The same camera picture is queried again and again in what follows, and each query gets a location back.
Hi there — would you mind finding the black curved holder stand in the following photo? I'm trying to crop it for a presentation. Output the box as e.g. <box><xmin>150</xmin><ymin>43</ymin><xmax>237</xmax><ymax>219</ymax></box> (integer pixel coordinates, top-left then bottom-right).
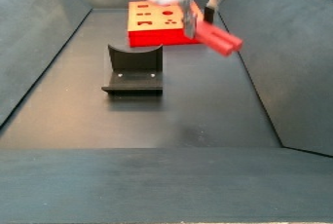
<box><xmin>102</xmin><ymin>46</ymin><xmax>164</xmax><ymax>94</ymax></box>

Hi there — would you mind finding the red shape-sorting board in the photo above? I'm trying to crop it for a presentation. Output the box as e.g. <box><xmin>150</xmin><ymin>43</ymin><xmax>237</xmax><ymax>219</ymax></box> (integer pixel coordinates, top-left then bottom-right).
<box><xmin>128</xmin><ymin>1</ymin><xmax>198</xmax><ymax>47</ymax></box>

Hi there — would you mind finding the red double-square peg object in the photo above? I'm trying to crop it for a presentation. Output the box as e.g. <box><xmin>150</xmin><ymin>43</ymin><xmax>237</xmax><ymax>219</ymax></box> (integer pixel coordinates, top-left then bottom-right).
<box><xmin>196</xmin><ymin>20</ymin><xmax>244</xmax><ymax>56</ymax></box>

